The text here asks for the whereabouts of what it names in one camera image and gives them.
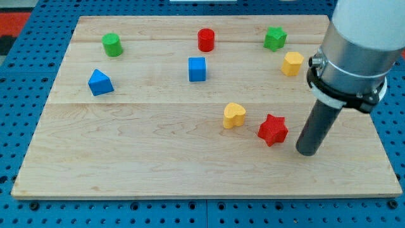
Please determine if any yellow heart block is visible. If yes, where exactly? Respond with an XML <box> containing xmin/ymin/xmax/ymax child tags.
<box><xmin>223</xmin><ymin>103</ymin><xmax>246</xmax><ymax>129</ymax></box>

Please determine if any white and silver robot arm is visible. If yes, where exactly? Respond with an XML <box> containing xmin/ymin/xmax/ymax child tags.
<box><xmin>307</xmin><ymin>0</ymin><xmax>404</xmax><ymax>114</ymax></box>

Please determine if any red star block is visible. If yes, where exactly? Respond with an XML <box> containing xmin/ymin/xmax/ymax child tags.
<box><xmin>258</xmin><ymin>114</ymin><xmax>289</xmax><ymax>147</ymax></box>

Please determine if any green star block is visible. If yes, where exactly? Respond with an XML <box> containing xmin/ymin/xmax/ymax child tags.
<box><xmin>263</xmin><ymin>27</ymin><xmax>287</xmax><ymax>52</ymax></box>

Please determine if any light wooden board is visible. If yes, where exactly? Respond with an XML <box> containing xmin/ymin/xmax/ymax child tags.
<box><xmin>11</xmin><ymin>15</ymin><xmax>402</xmax><ymax>200</ymax></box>

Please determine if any blue cube block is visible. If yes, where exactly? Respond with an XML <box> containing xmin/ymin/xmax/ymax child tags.
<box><xmin>188</xmin><ymin>57</ymin><xmax>206</xmax><ymax>82</ymax></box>

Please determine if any red cylinder block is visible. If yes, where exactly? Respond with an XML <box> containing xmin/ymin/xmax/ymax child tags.
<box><xmin>197</xmin><ymin>28</ymin><xmax>215</xmax><ymax>52</ymax></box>

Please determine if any yellow hexagon block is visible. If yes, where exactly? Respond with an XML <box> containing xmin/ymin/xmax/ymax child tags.
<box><xmin>281</xmin><ymin>52</ymin><xmax>304</xmax><ymax>76</ymax></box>

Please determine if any blue triangular prism block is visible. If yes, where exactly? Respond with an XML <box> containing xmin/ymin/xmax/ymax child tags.
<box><xmin>88</xmin><ymin>69</ymin><xmax>114</xmax><ymax>96</ymax></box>

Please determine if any green cylinder block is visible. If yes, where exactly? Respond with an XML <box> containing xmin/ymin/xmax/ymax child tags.
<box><xmin>101</xmin><ymin>33</ymin><xmax>123</xmax><ymax>57</ymax></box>

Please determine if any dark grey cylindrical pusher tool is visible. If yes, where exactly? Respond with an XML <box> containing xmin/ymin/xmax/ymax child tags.
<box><xmin>296</xmin><ymin>99</ymin><xmax>342</xmax><ymax>156</ymax></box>

